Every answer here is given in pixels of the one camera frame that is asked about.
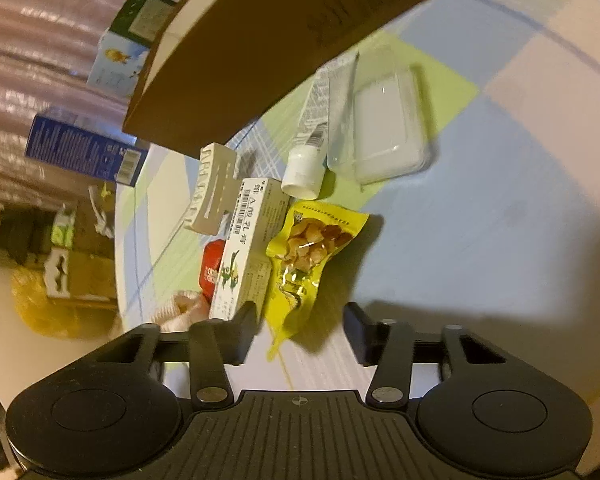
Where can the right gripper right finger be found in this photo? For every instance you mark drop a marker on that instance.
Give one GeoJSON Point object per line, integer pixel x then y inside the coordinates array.
{"type": "Point", "coordinates": [397, 351]}

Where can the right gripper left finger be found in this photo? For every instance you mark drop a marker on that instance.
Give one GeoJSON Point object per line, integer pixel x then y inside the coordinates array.
{"type": "Point", "coordinates": [208, 347]}

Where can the white sock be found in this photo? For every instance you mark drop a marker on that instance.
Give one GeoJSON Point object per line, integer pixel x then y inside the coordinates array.
{"type": "Point", "coordinates": [184, 309]}

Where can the white ointment box green bird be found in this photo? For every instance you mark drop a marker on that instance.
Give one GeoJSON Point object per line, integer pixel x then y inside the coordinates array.
{"type": "Point", "coordinates": [245, 269]}

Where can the red candy packet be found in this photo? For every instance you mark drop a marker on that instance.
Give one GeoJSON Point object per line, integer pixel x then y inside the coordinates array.
{"type": "Point", "coordinates": [210, 266]}

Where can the yellow snack packet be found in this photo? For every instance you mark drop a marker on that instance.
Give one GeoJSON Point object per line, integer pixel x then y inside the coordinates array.
{"type": "Point", "coordinates": [312, 234]}

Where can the white hair claw clip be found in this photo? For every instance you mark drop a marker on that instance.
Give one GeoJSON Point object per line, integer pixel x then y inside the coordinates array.
{"type": "Point", "coordinates": [215, 192]}

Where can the white cream tube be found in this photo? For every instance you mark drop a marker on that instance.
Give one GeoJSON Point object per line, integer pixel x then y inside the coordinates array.
{"type": "Point", "coordinates": [325, 107]}

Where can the clear plastic case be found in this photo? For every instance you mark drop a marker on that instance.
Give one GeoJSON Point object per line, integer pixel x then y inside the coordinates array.
{"type": "Point", "coordinates": [376, 127]}

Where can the cardboard boxes on floor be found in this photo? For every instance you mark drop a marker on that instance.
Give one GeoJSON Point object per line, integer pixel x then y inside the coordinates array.
{"type": "Point", "coordinates": [62, 263]}

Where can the blue milk carton box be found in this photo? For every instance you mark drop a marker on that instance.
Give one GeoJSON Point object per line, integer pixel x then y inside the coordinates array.
{"type": "Point", "coordinates": [86, 145]}

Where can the cow milk carton box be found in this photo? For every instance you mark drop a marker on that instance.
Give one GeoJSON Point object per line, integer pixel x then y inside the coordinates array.
{"type": "Point", "coordinates": [123, 48]}

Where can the brown cardboard storage box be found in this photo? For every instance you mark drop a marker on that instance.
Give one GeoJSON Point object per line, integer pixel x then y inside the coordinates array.
{"type": "Point", "coordinates": [217, 65]}

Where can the pink curtain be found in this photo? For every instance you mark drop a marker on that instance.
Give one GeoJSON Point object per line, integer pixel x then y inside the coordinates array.
{"type": "Point", "coordinates": [47, 49]}

